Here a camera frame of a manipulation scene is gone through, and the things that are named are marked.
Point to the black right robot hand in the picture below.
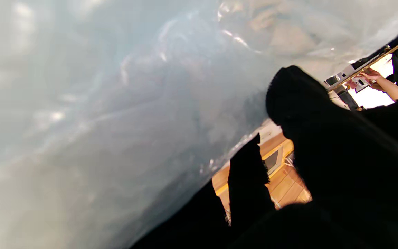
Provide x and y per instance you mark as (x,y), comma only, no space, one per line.
(340,173)

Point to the clear bubble film sheet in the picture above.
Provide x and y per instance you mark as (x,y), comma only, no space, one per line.
(98,103)

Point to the bare forearm of person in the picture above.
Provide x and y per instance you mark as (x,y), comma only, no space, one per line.
(387,86)

